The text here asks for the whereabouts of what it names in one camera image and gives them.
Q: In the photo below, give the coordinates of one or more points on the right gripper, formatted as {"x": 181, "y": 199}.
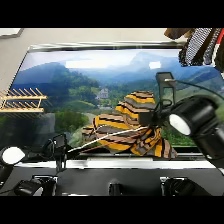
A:
{"x": 148, "y": 119}

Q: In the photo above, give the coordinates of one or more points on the yellow striped sweater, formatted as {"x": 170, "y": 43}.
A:
{"x": 133, "y": 110}

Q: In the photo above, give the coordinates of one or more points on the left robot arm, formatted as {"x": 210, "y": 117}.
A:
{"x": 13, "y": 156}

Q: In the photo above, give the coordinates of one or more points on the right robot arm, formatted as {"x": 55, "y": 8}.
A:
{"x": 200, "y": 126}

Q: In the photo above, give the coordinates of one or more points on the heap of clothes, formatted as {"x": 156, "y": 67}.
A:
{"x": 220, "y": 53}

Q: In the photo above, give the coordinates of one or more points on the black white checked garment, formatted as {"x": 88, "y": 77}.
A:
{"x": 196, "y": 46}

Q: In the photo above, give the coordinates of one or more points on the brown garment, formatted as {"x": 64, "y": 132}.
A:
{"x": 176, "y": 32}

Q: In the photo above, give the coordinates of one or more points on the wooden rack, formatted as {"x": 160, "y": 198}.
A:
{"x": 20, "y": 98}

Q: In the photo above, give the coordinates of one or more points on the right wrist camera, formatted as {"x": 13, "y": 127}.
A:
{"x": 165, "y": 86}

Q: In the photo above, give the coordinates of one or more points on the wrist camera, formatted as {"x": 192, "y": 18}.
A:
{"x": 165, "y": 86}
{"x": 60, "y": 143}

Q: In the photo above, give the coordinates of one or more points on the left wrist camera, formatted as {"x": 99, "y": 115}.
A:
{"x": 60, "y": 143}

